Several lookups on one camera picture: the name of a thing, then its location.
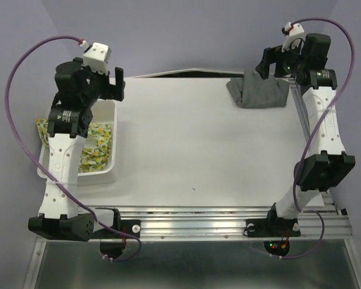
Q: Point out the aluminium mounting rail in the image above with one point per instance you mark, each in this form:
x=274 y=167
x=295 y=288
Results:
x=225 y=223

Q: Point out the yellow floral skirt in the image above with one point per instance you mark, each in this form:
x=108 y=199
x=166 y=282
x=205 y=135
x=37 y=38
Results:
x=97 y=149

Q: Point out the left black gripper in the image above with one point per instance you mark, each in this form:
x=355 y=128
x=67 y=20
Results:
x=114 y=92

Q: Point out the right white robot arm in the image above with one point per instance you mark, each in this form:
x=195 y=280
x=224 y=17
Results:
x=325 y=162

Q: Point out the grey pleated skirt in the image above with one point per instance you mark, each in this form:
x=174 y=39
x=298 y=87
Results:
x=253 y=92

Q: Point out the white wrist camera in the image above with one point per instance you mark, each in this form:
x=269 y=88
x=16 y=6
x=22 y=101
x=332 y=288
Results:
x=96 y=57
x=294 y=32

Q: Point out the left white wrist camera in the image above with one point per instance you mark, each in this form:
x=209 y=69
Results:
x=96 y=57

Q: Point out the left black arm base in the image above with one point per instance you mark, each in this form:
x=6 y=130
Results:
x=121 y=246

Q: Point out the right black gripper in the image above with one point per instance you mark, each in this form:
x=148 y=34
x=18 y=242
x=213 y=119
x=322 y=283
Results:
x=271 y=55

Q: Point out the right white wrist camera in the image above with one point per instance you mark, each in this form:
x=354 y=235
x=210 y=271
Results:
x=294 y=32

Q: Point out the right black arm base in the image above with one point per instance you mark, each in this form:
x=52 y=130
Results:
x=277 y=234

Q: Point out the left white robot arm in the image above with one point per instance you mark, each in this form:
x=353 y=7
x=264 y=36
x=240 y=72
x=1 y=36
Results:
x=59 y=217

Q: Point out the white plastic bin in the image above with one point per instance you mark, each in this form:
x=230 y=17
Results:
x=103 y=112

